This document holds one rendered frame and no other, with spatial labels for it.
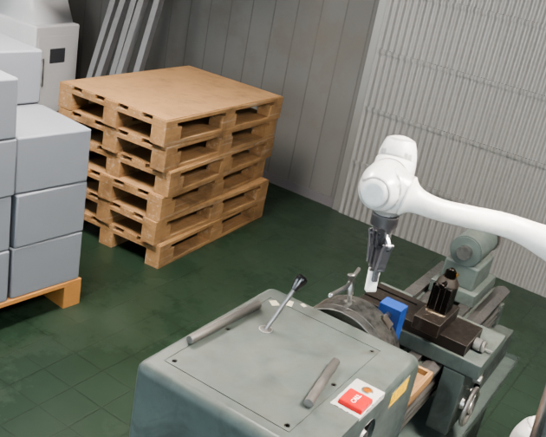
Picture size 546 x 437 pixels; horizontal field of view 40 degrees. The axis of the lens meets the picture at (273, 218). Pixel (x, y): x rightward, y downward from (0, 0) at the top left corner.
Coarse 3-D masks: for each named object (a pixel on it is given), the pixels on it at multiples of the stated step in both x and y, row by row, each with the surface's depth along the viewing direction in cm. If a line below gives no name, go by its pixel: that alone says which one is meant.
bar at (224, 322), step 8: (248, 304) 198; (256, 304) 199; (240, 312) 194; (248, 312) 196; (224, 320) 189; (232, 320) 191; (208, 328) 184; (216, 328) 186; (192, 336) 179; (200, 336) 181
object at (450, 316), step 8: (424, 312) 267; (448, 312) 271; (456, 312) 274; (416, 320) 264; (424, 320) 263; (432, 320) 263; (440, 320) 264; (448, 320) 268; (416, 328) 265; (424, 328) 263; (432, 328) 262; (440, 328) 262
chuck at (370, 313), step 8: (336, 296) 225; (344, 296) 223; (352, 296) 222; (320, 304) 220; (336, 304) 216; (344, 304) 216; (352, 304) 217; (360, 304) 217; (368, 304) 219; (360, 312) 214; (368, 312) 215; (376, 312) 217; (368, 320) 212; (376, 320) 214; (376, 328) 212; (384, 328) 214; (392, 328) 217; (384, 336) 212; (392, 336) 216; (392, 344) 214
